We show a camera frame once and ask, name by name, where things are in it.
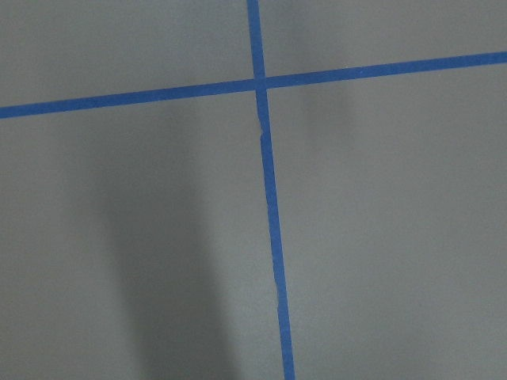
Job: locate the blue tape line lengthwise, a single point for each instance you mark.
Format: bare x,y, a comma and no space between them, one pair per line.
262,104

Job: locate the blue tape line crosswise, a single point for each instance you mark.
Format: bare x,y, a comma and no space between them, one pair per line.
247,85

